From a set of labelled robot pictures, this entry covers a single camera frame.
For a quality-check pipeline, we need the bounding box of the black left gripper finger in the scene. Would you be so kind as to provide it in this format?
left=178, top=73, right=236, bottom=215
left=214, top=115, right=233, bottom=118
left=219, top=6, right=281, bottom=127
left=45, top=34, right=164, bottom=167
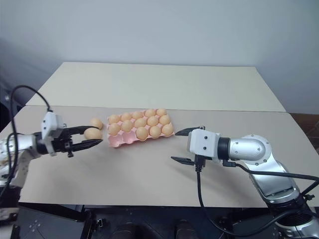
left=71, top=139, right=104, bottom=152
left=66, top=125, right=94, bottom=136

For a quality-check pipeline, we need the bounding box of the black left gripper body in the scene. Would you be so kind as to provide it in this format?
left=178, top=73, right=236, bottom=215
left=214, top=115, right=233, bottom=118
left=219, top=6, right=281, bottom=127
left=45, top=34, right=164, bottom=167
left=50, top=126, right=76, bottom=158

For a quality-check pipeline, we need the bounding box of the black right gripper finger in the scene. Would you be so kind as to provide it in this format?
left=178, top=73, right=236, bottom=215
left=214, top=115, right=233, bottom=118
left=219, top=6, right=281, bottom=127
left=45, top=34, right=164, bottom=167
left=174, top=127, right=201, bottom=137
left=170, top=156, right=196, bottom=167

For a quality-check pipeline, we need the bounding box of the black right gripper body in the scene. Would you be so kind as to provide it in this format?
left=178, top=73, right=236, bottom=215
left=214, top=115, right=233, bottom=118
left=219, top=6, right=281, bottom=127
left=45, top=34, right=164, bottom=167
left=193, top=154, right=208, bottom=168

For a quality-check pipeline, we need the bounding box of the pink egg carton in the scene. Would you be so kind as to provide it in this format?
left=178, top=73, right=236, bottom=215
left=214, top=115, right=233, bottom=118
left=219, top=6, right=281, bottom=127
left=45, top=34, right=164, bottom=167
left=106, top=109, right=175, bottom=149

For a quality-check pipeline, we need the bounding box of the white grey device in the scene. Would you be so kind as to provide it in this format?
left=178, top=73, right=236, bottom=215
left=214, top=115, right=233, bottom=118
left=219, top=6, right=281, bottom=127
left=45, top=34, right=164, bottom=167
left=0, top=206, right=20, bottom=223

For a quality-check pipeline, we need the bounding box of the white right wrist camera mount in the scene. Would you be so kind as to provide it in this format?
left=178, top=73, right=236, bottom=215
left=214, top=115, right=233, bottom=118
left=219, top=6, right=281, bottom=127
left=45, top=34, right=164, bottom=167
left=187, top=128, right=222, bottom=164

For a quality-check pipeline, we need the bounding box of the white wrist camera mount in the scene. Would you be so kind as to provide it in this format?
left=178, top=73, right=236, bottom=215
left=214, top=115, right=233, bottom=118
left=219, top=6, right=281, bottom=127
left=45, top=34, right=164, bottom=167
left=40, top=112, right=65, bottom=157
left=187, top=128, right=222, bottom=164

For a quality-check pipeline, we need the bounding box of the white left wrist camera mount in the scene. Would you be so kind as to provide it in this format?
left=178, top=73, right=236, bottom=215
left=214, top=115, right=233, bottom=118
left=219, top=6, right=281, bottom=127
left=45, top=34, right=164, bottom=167
left=40, top=112, right=65, bottom=157

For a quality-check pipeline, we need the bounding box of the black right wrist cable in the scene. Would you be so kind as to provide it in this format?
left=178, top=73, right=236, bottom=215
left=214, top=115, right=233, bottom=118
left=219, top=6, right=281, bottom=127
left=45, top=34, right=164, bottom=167
left=194, top=161, right=319, bottom=236

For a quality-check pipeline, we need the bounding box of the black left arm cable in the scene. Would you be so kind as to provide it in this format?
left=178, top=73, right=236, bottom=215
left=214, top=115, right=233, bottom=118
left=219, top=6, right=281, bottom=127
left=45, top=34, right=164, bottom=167
left=0, top=85, right=54, bottom=198

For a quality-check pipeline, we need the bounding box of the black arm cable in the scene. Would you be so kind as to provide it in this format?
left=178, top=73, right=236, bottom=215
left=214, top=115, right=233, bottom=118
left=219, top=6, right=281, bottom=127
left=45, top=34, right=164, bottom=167
left=0, top=85, right=54, bottom=198
left=222, top=159, right=319, bottom=200

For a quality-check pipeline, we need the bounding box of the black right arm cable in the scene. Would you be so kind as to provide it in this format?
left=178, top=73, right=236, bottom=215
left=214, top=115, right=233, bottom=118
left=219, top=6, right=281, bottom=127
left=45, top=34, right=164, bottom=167
left=222, top=159, right=319, bottom=200

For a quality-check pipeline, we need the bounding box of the black frame under table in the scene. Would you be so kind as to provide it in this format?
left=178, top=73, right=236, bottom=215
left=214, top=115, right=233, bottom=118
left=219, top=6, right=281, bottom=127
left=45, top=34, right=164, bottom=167
left=9, top=203, right=277, bottom=239

